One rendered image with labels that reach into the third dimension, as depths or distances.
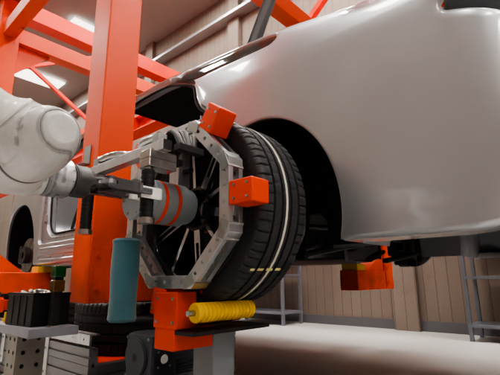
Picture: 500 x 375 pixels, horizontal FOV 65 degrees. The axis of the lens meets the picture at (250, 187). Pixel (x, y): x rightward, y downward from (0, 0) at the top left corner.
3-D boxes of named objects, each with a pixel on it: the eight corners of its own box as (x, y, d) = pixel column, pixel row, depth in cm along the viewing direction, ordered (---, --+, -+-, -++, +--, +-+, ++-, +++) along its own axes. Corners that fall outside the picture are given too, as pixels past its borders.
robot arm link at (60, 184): (49, 192, 82) (77, 196, 86) (53, 150, 84) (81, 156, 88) (32, 198, 88) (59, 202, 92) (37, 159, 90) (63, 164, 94)
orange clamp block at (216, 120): (226, 140, 129) (237, 114, 128) (208, 133, 124) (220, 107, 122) (214, 132, 134) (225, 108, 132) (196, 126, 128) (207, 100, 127)
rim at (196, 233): (222, 138, 168) (181, 245, 175) (178, 122, 151) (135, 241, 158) (310, 177, 134) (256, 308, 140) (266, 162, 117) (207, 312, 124)
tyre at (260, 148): (217, 116, 173) (167, 252, 181) (173, 98, 155) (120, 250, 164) (338, 163, 128) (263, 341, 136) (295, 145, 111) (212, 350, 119)
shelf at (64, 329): (78, 334, 142) (79, 325, 143) (27, 339, 130) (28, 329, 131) (33, 326, 170) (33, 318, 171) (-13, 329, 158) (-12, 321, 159)
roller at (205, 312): (261, 317, 133) (260, 299, 135) (193, 324, 112) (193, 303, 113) (248, 316, 137) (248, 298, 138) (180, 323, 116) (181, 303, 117)
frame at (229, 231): (244, 289, 112) (243, 111, 124) (228, 289, 107) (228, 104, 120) (138, 288, 147) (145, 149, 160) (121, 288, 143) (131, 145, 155)
